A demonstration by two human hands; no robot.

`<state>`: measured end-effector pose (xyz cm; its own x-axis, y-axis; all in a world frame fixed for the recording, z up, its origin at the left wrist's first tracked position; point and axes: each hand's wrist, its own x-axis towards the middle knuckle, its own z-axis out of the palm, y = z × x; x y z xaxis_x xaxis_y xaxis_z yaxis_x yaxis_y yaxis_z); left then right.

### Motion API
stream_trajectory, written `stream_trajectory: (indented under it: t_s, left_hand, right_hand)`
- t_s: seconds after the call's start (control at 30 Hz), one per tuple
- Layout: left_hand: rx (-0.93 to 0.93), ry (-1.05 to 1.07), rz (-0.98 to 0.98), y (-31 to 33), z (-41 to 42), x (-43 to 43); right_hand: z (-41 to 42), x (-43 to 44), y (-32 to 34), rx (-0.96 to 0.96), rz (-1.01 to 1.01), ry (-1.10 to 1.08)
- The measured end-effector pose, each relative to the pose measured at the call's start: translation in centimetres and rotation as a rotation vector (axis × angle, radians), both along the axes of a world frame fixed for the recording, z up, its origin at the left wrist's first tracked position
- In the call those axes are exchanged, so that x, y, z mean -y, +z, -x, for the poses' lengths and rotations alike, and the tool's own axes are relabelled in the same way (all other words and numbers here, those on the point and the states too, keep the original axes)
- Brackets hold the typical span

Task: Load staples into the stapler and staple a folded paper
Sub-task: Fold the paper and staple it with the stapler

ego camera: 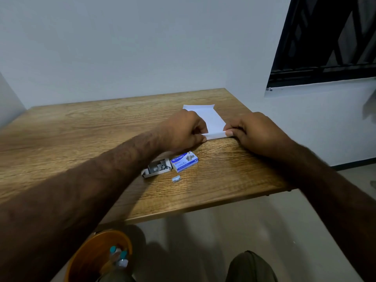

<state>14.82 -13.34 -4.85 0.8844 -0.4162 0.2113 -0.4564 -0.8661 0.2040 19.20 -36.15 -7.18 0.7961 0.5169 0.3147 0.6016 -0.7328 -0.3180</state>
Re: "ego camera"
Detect person's left forearm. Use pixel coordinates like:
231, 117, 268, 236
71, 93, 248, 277
0, 130, 168, 282

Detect person's right hand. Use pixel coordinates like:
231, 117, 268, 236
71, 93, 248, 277
223, 112, 294, 159

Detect white papers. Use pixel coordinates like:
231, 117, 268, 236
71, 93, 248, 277
183, 104, 235, 141

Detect white staples box tray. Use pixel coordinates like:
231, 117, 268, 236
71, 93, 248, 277
141, 157, 172, 179

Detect person's right leg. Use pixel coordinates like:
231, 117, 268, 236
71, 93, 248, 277
225, 251, 278, 282

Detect orange waste bin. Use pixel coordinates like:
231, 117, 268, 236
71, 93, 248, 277
64, 229, 133, 282

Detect blue staples box sleeve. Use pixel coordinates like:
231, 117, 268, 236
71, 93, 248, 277
170, 151, 199, 174

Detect person's leg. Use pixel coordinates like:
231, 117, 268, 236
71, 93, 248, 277
225, 251, 278, 282
97, 268, 136, 282

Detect person's left hand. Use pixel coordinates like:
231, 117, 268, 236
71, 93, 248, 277
155, 109, 208, 153

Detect person's right forearm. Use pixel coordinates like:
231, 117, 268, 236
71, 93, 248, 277
282, 141, 376, 282

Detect black window frame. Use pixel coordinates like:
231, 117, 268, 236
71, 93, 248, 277
266, 0, 376, 92

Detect person's left leg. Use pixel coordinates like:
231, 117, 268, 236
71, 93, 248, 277
97, 268, 136, 282

